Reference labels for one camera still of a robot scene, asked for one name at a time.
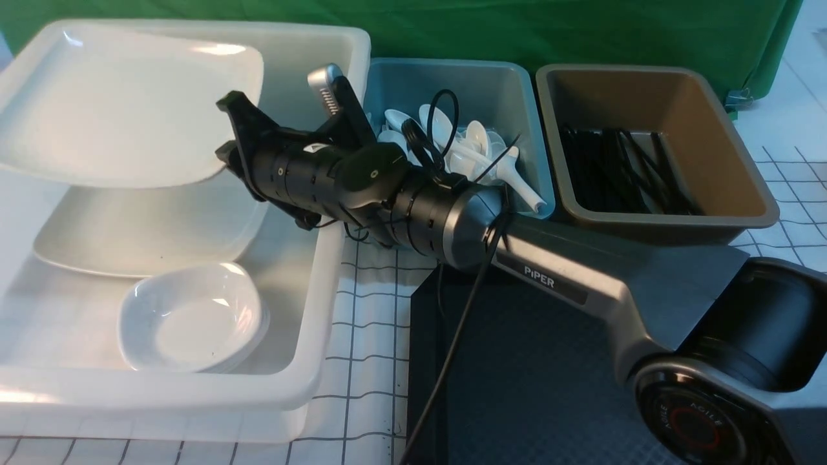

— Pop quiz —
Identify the large white square plate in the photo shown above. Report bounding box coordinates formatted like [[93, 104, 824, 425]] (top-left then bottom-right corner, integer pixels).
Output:
[[1, 23, 265, 189]]

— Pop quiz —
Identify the metal clamp on backdrop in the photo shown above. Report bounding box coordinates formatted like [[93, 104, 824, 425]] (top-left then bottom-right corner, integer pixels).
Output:
[[724, 88, 755, 114]]

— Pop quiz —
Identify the black serving tray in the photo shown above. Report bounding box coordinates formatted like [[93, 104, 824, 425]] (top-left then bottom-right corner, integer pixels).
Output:
[[408, 268, 678, 464]]

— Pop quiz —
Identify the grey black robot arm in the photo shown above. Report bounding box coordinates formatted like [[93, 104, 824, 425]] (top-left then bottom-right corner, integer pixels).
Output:
[[216, 65, 825, 464]]

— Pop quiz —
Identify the white spoon back left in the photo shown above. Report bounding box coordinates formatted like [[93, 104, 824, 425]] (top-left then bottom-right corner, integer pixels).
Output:
[[384, 108, 421, 135]]

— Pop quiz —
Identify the white square plate in tub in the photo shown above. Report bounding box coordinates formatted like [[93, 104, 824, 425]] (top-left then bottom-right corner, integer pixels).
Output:
[[33, 172, 267, 278]]

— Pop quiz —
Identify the green backdrop cloth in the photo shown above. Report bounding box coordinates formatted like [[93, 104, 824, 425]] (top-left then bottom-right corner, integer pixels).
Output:
[[1, 1, 801, 98]]

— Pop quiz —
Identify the white spoon with upright handle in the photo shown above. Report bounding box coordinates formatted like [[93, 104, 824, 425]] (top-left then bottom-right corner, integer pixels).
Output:
[[492, 145, 547, 214]]

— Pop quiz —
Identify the small white bowl in tub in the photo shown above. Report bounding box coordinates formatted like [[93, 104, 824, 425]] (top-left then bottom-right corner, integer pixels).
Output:
[[206, 302, 271, 373]]

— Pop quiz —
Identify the brown plastic bin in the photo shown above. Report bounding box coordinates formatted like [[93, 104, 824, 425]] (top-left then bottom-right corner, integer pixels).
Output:
[[535, 65, 780, 246]]

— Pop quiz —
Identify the black chopsticks pile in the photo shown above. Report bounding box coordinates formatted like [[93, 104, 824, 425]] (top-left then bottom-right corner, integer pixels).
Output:
[[558, 124, 703, 216]]

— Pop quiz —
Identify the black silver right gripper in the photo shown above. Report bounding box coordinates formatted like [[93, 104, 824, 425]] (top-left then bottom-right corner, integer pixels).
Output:
[[216, 64, 410, 242]]

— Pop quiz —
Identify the blue plastic bin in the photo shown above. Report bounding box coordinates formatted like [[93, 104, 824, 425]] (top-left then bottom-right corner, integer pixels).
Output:
[[363, 57, 556, 220]]

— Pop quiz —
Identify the large white plastic tub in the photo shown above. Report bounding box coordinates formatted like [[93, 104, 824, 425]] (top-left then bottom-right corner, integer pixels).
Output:
[[2, 19, 370, 442]]

